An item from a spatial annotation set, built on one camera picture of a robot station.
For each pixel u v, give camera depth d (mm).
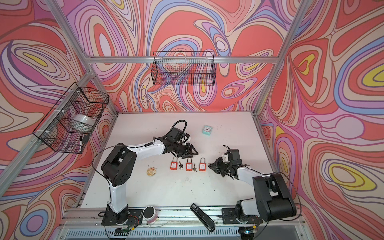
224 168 771
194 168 901
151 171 885
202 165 893
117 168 507
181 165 908
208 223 676
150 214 706
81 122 695
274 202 427
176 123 778
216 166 789
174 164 908
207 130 1068
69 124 695
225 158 856
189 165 907
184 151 805
